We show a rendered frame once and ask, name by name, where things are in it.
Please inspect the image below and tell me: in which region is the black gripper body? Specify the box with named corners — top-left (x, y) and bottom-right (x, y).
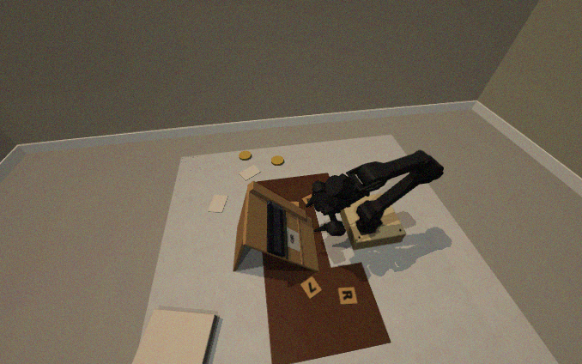
top-left (312, 181), bottom-right (351, 236)

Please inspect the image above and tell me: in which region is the white paper ticket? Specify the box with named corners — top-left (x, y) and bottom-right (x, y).
top-left (287, 227), bottom-right (300, 252)

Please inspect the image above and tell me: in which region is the yellow flat disc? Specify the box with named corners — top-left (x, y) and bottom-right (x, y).
top-left (271, 155), bottom-right (284, 166)
top-left (239, 151), bottom-right (252, 161)

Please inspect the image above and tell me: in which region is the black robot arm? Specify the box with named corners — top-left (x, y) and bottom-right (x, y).
top-left (312, 149), bottom-right (444, 235)

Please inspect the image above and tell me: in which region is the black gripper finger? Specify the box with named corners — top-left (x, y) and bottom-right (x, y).
top-left (313, 224), bottom-right (329, 233)
top-left (306, 188), bottom-right (316, 208)

